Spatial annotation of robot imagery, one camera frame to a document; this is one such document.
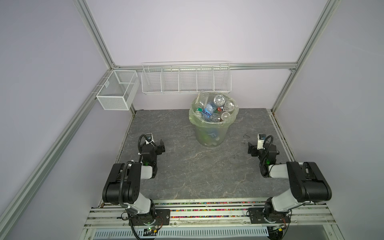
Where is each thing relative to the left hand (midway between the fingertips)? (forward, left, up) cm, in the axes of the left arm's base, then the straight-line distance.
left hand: (154, 141), depth 93 cm
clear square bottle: (+12, -31, +21) cm, 39 cm away
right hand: (-5, -65, -2) cm, 65 cm away
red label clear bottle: (+7, -46, +21) cm, 51 cm away
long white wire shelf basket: (+33, -15, +24) cm, 43 cm away
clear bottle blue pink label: (+8, -34, +17) cm, 39 cm away
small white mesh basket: (+34, +24, +15) cm, 44 cm away
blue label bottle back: (+8, -40, +25) cm, 48 cm away
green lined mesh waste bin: (-1, -34, +7) cm, 35 cm away
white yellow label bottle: (+3, -43, +17) cm, 47 cm away
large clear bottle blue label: (+5, -38, +14) cm, 41 cm away
